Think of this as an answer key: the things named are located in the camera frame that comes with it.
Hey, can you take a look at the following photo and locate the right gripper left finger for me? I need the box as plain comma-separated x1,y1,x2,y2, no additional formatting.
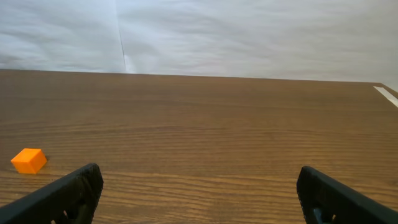
0,162,104,224

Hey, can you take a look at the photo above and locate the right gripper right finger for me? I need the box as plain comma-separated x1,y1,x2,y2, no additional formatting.
296,166,398,224

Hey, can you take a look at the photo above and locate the orange cube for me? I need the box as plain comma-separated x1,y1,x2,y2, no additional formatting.
10,147,48,175

